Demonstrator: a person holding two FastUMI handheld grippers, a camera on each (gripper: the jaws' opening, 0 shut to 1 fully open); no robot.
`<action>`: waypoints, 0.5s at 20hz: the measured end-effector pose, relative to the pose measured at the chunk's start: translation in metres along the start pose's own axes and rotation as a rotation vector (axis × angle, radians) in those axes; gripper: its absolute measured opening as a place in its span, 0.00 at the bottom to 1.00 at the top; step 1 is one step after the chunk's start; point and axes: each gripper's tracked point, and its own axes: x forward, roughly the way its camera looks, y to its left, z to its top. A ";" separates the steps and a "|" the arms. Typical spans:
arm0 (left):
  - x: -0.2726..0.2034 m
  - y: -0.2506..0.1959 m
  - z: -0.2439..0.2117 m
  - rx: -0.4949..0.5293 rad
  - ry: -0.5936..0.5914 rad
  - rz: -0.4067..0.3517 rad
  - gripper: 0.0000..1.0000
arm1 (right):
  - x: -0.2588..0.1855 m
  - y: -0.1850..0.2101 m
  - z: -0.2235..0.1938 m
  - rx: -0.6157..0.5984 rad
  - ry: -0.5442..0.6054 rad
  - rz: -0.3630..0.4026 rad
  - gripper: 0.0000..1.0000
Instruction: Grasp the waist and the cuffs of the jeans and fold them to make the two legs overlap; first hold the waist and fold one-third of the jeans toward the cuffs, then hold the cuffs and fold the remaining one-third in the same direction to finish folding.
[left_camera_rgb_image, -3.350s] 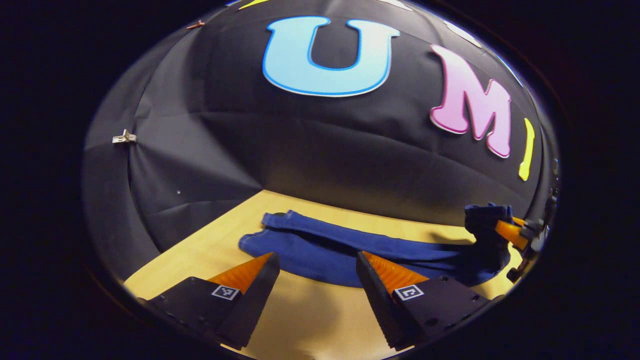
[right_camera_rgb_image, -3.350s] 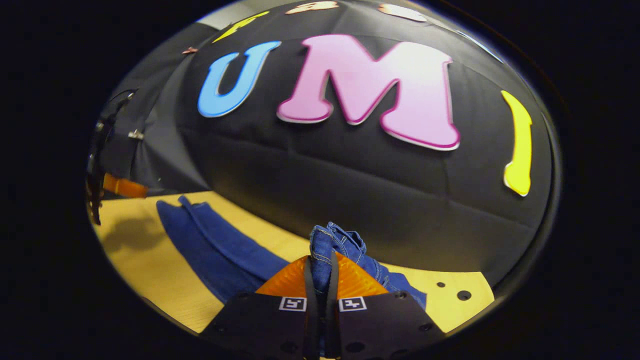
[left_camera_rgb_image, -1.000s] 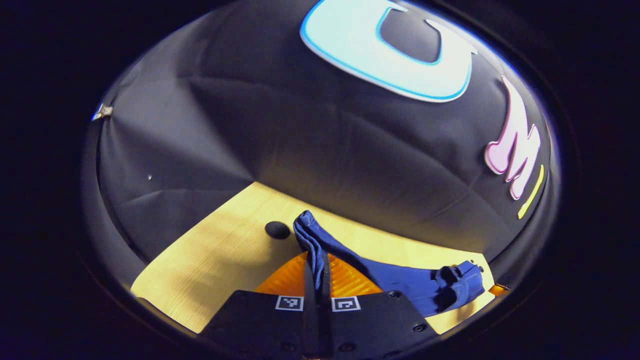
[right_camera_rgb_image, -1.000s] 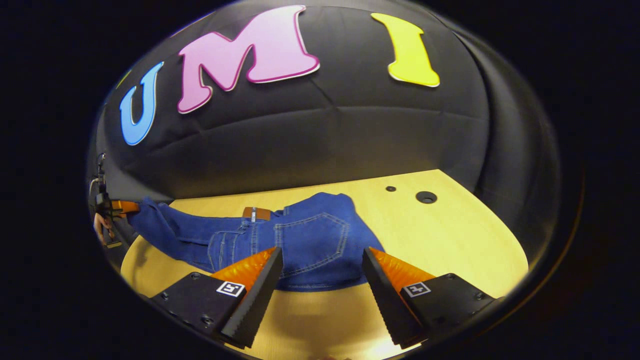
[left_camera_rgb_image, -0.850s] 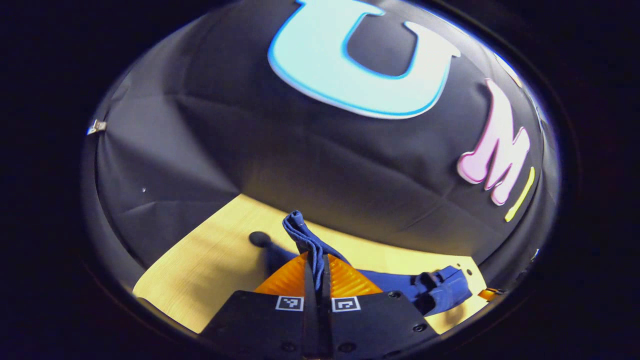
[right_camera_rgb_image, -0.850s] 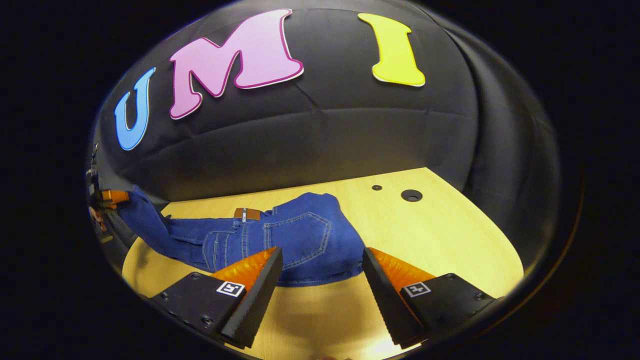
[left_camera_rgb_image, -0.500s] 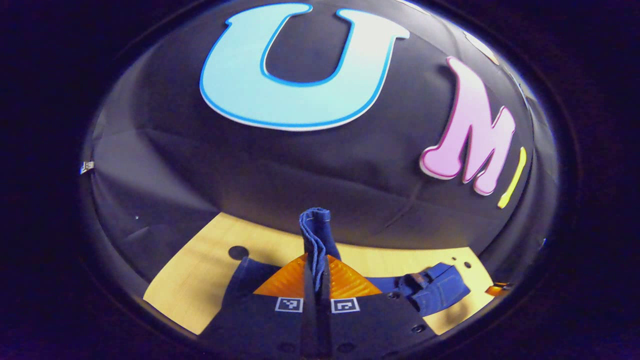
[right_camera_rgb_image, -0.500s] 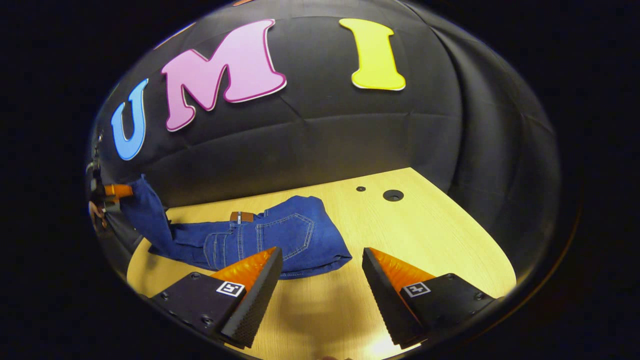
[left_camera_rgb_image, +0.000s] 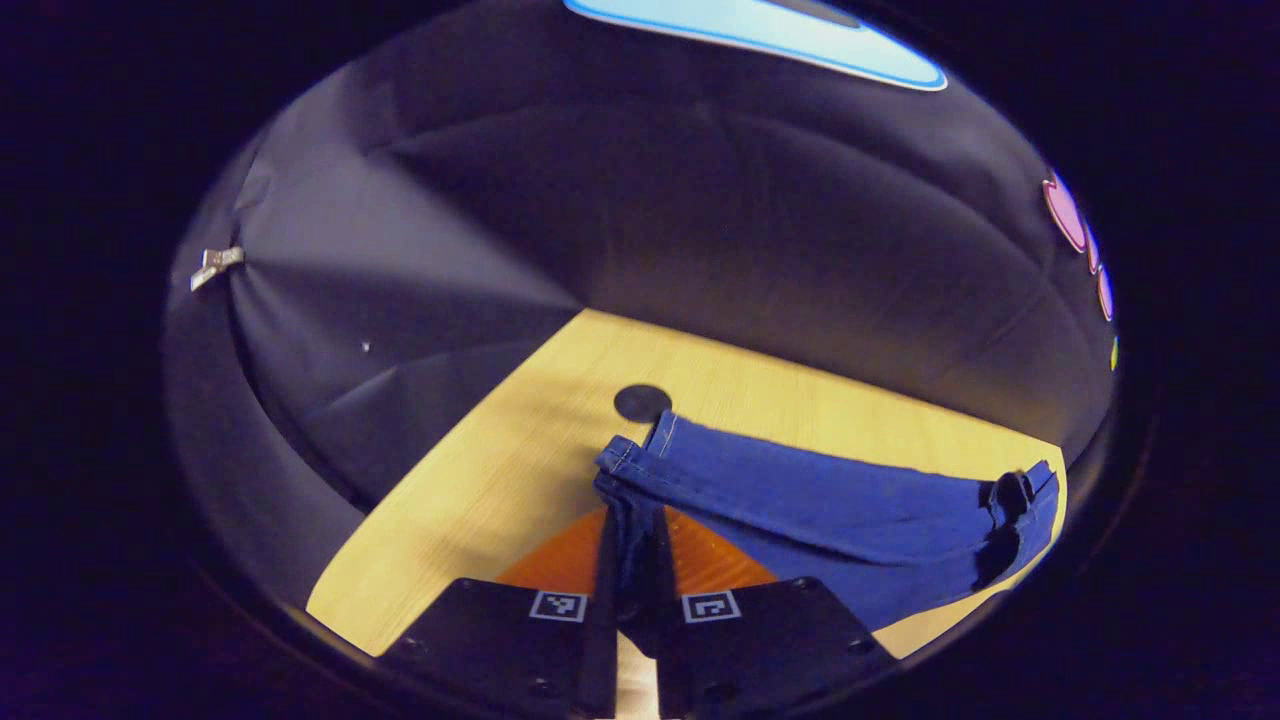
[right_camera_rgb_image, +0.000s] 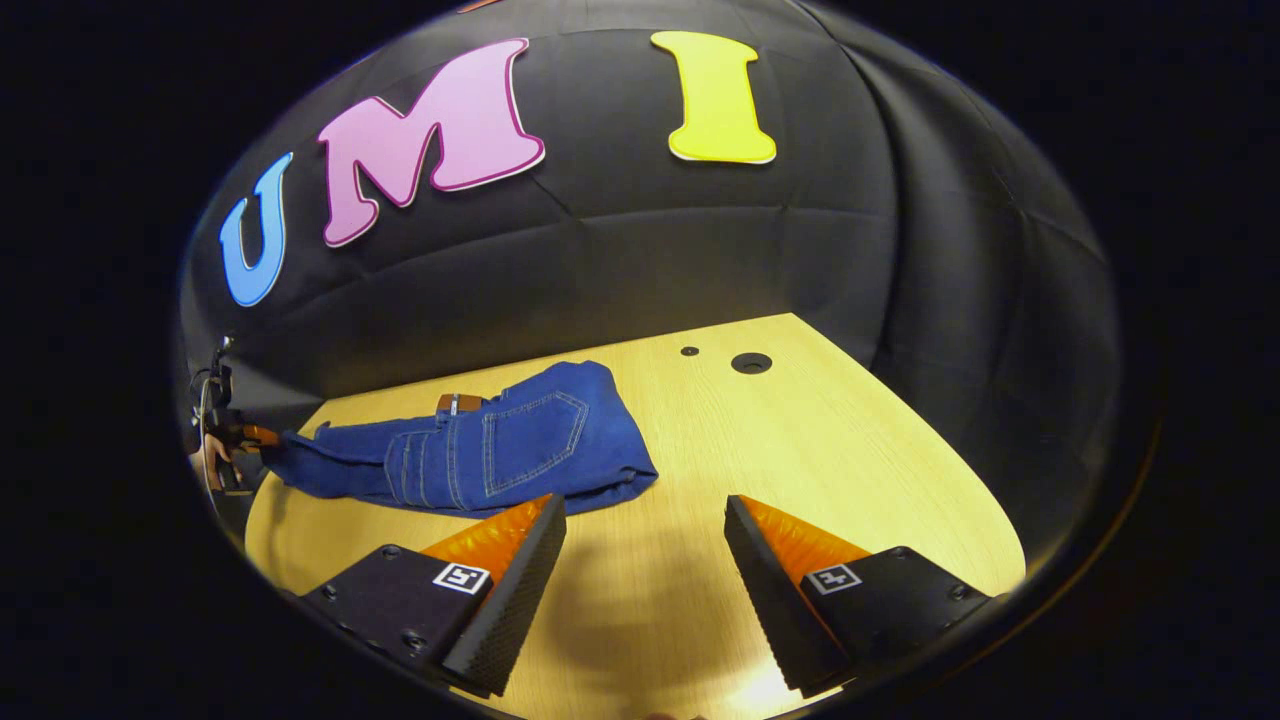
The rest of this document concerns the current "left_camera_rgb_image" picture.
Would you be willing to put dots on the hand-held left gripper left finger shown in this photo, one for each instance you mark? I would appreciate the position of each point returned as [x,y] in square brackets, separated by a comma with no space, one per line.
[603,650]

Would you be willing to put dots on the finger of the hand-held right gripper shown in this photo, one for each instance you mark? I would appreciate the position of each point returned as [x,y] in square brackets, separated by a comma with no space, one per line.
[997,560]
[1012,495]

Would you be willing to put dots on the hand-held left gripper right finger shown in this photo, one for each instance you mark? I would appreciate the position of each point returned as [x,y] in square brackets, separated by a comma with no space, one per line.
[668,660]

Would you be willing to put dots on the blue jeans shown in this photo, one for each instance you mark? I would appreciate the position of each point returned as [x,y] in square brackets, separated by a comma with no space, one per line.
[820,510]

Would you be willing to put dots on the black round table hole cover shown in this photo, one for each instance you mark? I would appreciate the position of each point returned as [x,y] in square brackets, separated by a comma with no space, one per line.
[642,403]

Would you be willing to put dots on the black backdrop cloth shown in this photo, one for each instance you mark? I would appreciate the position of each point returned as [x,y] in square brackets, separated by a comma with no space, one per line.
[600,200]

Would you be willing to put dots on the silver metal clip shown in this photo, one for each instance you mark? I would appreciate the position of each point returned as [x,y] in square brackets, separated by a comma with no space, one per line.
[215,265]

